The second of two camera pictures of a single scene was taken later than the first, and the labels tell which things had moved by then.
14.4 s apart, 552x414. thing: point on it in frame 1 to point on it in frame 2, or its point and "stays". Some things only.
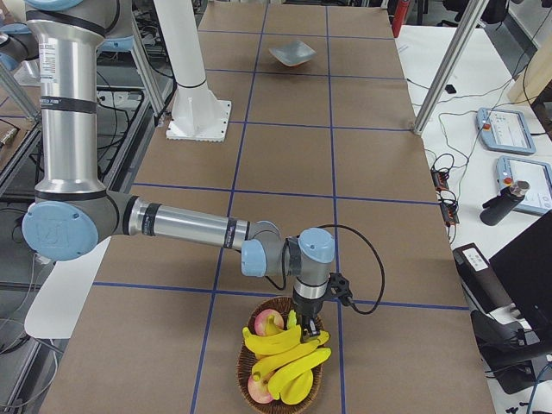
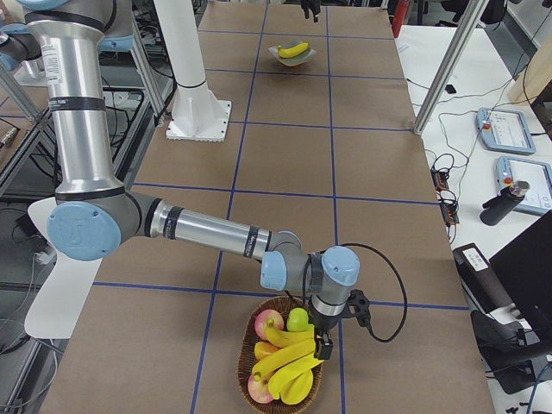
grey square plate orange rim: (295, 53) stays
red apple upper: (261, 317) stays
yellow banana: (263, 367) stays
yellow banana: (272, 344) to (285, 53)
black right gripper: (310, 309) to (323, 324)
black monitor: (523, 267) stays
